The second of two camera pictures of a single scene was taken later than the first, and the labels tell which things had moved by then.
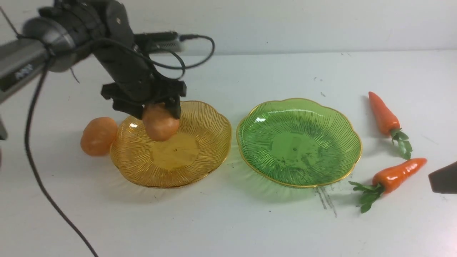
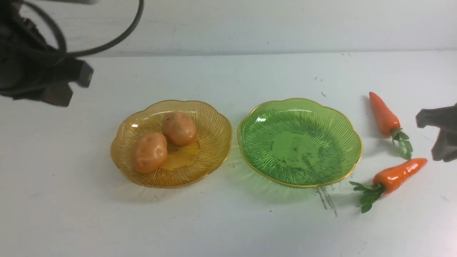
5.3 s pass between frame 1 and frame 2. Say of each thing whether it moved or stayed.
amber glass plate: stayed
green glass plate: stayed
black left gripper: moved
